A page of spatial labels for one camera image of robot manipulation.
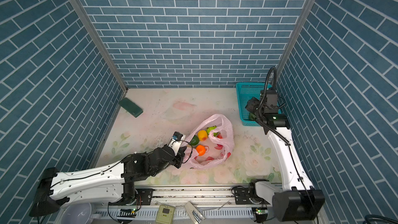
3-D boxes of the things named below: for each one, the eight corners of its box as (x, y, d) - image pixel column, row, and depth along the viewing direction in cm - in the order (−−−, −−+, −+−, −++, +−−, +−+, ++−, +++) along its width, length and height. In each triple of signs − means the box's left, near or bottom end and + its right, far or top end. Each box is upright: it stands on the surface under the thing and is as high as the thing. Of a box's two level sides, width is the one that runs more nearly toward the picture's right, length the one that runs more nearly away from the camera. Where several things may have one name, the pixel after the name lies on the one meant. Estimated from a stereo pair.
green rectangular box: (118, 104, 113) (116, 102, 112) (126, 98, 117) (125, 96, 116) (135, 118, 106) (134, 116, 104) (144, 111, 110) (143, 109, 108)
